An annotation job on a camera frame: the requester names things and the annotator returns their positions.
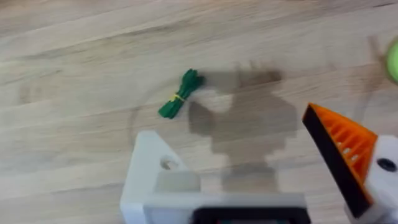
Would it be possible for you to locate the bare white left gripper left finger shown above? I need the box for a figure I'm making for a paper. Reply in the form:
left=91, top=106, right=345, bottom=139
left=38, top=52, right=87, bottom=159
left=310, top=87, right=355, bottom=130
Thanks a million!
left=119, top=130, right=202, bottom=224

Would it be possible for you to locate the green disc with holes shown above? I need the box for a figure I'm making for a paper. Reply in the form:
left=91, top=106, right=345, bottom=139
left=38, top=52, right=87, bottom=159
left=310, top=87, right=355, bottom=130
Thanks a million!
left=385, top=39, right=398, bottom=84

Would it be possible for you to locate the white orange left gripper right finger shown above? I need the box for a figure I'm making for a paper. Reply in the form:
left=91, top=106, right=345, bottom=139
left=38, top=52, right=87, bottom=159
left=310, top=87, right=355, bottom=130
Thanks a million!
left=302, top=103, right=398, bottom=224

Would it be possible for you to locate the green toy vegetable bundle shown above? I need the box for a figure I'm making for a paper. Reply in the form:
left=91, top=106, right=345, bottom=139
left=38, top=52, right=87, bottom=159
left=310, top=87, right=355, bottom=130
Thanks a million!
left=157, top=68, right=206, bottom=120

